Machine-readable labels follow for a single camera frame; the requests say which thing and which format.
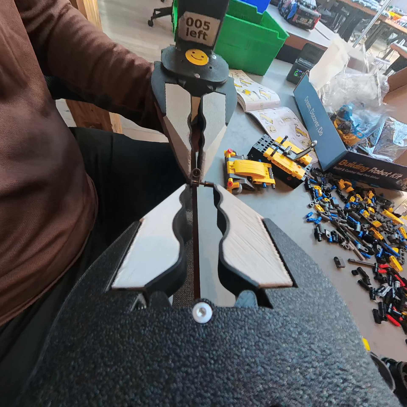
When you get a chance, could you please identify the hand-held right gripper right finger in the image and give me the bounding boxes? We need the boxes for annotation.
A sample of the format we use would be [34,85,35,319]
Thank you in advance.
[212,184,294,292]

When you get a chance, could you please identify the person's black trousers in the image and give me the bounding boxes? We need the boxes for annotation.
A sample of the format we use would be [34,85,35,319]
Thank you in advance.
[0,127,191,407]

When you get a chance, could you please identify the yellow curved panel assembly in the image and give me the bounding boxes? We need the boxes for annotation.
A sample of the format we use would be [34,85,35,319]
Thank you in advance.
[223,148,276,195]

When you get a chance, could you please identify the grey desk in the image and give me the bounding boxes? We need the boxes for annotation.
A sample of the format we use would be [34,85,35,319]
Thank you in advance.
[191,59,407,407]

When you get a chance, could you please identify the toy race car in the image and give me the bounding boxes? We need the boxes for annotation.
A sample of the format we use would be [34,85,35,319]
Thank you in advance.
[278,0,322,31]

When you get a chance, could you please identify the pile of small building pieces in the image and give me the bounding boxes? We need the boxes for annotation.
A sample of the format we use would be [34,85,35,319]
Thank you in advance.
[304,169,407,334]

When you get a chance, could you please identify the wood edged table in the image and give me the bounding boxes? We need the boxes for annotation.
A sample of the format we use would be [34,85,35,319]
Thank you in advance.
[265,0,407,64]

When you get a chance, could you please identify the person's left forearm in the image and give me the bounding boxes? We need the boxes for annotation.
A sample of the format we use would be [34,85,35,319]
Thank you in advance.
[24,0,163,131]

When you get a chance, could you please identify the black chair base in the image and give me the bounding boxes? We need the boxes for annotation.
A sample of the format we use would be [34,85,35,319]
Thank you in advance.
[147,0,175,27]

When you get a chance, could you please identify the clear plastic bags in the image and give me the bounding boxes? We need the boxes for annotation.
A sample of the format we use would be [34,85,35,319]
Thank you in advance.
[310,38,407,163]

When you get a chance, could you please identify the black rubber tyre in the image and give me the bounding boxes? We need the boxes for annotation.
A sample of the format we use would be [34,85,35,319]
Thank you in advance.
[382,358,407,395]

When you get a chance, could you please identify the open instruction booklet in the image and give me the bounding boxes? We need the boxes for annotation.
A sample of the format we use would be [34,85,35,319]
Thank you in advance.
[229,69,318,164]

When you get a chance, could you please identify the green plastic bin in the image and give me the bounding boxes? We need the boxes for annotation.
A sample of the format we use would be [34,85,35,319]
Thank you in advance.
[172,0,289,76]

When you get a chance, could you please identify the wooden leg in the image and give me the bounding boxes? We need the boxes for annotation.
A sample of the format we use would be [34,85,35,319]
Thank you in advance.
[65,0,123,134]

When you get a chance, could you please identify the blue plastic bin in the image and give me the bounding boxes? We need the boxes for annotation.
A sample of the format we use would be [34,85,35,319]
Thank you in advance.
[235,0,271,15]

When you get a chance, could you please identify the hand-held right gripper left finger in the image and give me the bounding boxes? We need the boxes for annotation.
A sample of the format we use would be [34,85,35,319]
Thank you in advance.
[112,184,191,298]

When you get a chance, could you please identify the dark grey gear wheel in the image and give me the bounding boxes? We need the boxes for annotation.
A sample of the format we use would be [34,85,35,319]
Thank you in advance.
[370,351,396,392]

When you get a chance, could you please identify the dark blue kit box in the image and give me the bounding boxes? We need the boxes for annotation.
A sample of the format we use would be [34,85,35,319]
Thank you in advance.
[293,73,407,191]

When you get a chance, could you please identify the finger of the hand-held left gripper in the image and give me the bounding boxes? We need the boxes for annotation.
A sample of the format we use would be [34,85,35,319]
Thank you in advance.
[162,83,193,185]
[197,91,228,179]

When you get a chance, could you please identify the black block with yellow beams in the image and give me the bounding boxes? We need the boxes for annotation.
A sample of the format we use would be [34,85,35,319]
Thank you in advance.
[246,134,318,190]

